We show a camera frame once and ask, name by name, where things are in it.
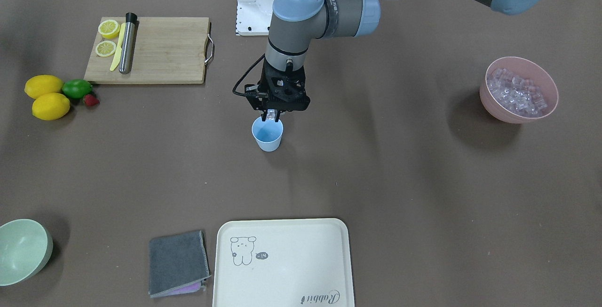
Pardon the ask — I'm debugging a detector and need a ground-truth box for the light blue plastic cup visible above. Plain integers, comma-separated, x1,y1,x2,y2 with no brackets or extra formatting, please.
251,117,284,152

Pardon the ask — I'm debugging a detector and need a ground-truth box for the yellow plastic knife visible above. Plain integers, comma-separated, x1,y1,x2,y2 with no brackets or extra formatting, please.
109,23,126,71

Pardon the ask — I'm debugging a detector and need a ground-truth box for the pink bowl of ice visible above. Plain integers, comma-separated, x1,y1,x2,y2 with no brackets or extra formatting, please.
479,56,559,124

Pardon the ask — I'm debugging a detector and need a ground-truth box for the yellow lemon near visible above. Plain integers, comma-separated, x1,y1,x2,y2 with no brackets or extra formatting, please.
32,93,71,121

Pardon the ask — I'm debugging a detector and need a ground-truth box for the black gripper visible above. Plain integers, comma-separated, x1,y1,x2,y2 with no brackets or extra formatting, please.
245,61,310,122

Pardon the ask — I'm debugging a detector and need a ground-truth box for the steel muddler rod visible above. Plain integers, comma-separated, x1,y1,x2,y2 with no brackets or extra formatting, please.
119,13,138,74

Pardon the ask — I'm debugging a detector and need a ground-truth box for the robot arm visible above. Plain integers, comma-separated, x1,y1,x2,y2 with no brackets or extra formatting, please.
233,0,540,122

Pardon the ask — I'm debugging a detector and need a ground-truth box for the lemon slice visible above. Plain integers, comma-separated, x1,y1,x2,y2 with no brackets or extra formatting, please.
95,40,118,58
97,19,121,39

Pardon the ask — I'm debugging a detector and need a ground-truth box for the pale green bowl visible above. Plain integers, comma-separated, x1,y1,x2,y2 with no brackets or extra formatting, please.
0,219,54,286

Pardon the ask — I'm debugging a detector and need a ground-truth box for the grey folded cloth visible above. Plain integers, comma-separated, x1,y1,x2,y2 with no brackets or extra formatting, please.
148,230,211,299

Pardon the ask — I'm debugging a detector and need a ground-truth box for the yellow lemon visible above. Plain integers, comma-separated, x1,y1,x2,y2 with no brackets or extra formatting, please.
32,93,71,121
24,74,64,99

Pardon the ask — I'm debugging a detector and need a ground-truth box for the cream rabbit tray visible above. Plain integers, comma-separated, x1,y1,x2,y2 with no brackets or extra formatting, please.
213,218,355,307

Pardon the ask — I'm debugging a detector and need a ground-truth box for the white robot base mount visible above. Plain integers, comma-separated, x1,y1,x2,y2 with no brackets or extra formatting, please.
235,0,283,36

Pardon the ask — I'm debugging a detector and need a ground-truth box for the yellow lemon far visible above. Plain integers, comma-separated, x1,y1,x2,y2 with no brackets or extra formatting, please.
24,74,64,99

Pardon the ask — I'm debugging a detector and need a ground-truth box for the lemon slice lower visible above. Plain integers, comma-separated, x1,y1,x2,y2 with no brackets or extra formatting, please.
95,40,118,58

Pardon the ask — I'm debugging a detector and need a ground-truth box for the green lime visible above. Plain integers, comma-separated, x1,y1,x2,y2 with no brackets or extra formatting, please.
62,79,93,99

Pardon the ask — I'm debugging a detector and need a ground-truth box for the lemon slice upper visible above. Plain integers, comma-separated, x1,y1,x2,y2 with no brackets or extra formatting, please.
97,19,121,39

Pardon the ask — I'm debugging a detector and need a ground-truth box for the red strawberry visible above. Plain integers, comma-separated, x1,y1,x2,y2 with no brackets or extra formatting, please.
82,93,100,108

